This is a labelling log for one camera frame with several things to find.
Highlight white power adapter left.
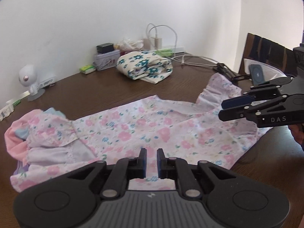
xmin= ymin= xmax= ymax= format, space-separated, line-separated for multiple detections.
xmin=143 ymin=38 xmax=151 ymax=51

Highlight lavender tin box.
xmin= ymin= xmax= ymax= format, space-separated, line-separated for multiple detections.
xmin=93 ymin=49 xmax=121 ymax=71

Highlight pink floral dress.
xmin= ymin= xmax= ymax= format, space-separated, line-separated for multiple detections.
xmin=10 ymin=74 xmax=267 ymax=192

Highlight black charger block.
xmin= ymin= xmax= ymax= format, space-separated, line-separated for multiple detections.
xmin=96 ymin=43 xmax=114 ymax=54

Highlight white round robot toy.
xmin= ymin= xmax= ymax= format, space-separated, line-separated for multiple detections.
xmin=19 ymin=64 xmax=45 ymax=101

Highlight green tissue pack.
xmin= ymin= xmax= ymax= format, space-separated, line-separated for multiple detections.
xmin=79 ymin=65 xmax=96 ymax=75

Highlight white power adapter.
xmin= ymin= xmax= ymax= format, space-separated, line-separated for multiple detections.
xmin=143 ymin=38 xmax=151 ymax=51
xmin=154 ymin=36 xmax=162 ymax=50

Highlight white power strip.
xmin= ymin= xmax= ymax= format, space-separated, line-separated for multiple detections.
xmin=163 ymin=46 xmax=184 ymax=54

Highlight white power adapter right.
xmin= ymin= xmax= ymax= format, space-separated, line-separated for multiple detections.
xmin=154 ymin=36 xmax=162 ymax=50

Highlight white small device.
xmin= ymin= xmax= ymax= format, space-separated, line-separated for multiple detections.
xmin=39 ymin=76 xmax=57 ymax=89

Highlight white charging cable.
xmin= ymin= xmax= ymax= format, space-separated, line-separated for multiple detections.
xmin=145 ymin=23 xmax=219 ymax=68

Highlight pink blue purple garment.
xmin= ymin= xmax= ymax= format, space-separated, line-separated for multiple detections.
xmin=4 ymin=108 xmax=68 ymax=175

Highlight dark wooden chair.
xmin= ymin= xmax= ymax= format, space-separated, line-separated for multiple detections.
xmin=239 ymin=33 xmax=297 ymax=81

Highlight folded teal floral cloth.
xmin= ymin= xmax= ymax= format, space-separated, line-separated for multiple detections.
xmin=116 ymin=51 xmax=173 ymax=84

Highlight black wireless charger stand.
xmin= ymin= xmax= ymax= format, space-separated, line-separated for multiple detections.
xmin=249 ymin=64 xmax=265 ymax=86

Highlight crumpled white tissue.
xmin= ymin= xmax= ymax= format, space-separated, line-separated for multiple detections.
xmin=115 ymin=38 xmax=144 ymax=51

